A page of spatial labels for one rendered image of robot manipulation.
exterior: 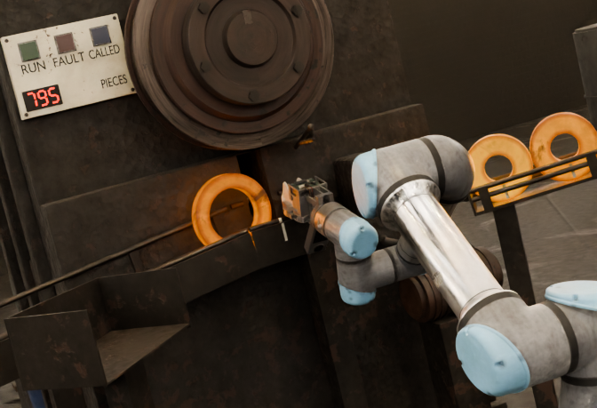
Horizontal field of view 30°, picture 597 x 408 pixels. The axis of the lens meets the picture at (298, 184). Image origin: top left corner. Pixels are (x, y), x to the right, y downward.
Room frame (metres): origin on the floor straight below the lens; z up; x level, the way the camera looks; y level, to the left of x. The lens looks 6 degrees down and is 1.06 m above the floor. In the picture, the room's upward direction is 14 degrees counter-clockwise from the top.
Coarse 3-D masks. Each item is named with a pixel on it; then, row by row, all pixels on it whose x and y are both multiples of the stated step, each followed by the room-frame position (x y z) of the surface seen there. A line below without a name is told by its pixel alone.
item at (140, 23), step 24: (144, 0) 2.39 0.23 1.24; (144, 24) 2.39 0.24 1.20; (144, 48) 2.38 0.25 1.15; (144, 72) 2.38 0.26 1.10; (312, 96) 2.52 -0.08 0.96; (168, 120) 2.39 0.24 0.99; (192, 120) 2.41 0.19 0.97; (288, 120) 2.50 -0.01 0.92; (216, 144) 2.43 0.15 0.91; (240, 144) 2.45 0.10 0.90; (264, 144) 2.47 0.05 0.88
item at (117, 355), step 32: (96, 288) 2.20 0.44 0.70; (128, 288) 2.17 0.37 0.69; (160, 288) 2.12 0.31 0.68; (32, 320) 1.95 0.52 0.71; (64, 320) 1.91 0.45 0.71; (96, 320) 2.18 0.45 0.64; (128, 320) 2.18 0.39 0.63; (160, 320) 2.14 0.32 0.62; (32, 352) 1.96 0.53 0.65; (64, 352) 1.92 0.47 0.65; (96, 352) 1.88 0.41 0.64; (128, 352) 2.02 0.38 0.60; (32, 384) 1.97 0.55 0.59; (64, 384) 1.93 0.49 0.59; (96, 384) 1.89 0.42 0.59; (128, 384) 2.02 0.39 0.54
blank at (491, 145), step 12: (480, 144) 2.50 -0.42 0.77; (492, 144) 2.49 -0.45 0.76; (504, 144) 2.49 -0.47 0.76; (516, 144) 2.48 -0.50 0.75; (480, 156) 2.50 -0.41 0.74; (516, 156) 2.48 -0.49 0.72; (528, 156) 2.48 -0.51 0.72; (480, 168) 2.50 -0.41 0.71; (516, 168) 2.48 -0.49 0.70; (528, 168) 2.48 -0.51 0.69; (480, 180) 2.50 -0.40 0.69; (492, 180) 2.50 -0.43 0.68; (516, 180) 2.48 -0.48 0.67; (516, 192) 2.48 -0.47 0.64
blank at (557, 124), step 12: (552, 120) 2.46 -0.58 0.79; (564, 120) 2.46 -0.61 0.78; (576, 120) 2.45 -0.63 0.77; (540, 132) 2.47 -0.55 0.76; (552, 132) 2.46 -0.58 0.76; (564, 132) 2.46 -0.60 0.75; (576, 132) 2.45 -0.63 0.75; (588, 132) 2.45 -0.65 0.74; (540, 144) 2.47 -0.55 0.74; (588, 144) 2.45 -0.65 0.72; (540, 156) 2.47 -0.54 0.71; (552, 156) 2.47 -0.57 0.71; (552, 168) 2.47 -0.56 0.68; (588, 168) 2.45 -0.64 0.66; (564, 180) 2.46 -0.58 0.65
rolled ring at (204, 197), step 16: (224, 176) 2.44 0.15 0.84; (240, 176) 2.46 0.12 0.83; (208, 192) 2.42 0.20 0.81; (256, 192) 2.47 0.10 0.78; (192, 208) 2.43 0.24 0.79; (208, 208) 2.42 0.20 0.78; (256, 208) 2.48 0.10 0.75; (208, 224) 2.42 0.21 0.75; (256, 224) 2.47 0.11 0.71; (208, 240) 2.41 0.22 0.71
